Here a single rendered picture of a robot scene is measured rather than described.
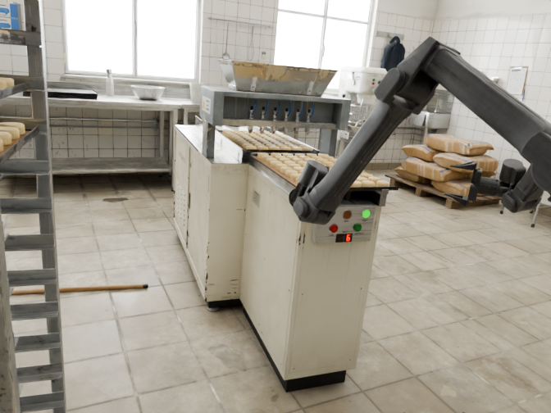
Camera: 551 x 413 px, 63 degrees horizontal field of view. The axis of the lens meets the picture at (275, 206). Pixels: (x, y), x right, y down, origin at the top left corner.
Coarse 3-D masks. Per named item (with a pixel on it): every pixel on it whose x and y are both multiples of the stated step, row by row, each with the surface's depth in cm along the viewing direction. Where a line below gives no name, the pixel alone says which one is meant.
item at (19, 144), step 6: (36, 126) 97; (30, 132) 91; (36, 132) 96; (24, 138) 85; (30, 138) 90; (18, 144) 80; (24, 144) 85; (12, 150) 76; (0, 156) 69; (6, 156) 72; (0, 162) 69
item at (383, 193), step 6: (240, 126) 345; (246, 126) 331; (354, 192) 188; (360, 192) 183; (366, 192) 179; (372, 192) 175; (378, 192) 171; (384, 192) 169; (366, 198) 179; (372, 198) 175; (378, 198) 171; (384, 198) 171; (378, 204) 171; (384, 204) 172
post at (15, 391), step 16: (0, 208) 63; (0, 224) 63; (0, 240) 63; (0, 256) 63; (0, 272) 64; (0, 288) 64; (0, 304) 65; (0, 320) 66; (0, 336) 66; (0, 352) 67; (0, 368) 68; (0, 384) 69; (16, 384) 72; (0, 400) 69; (16, 400) 71
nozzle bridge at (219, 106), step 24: (216, 96) 209; (240, 96) 213; (264, 96) 217; (288, 96) 221; (312, 96) 233; (216, 120) 213; (240, 120) 220; (264, 120) 225; (288, 120) 234; (312, 120) 239; (336, 120) 239
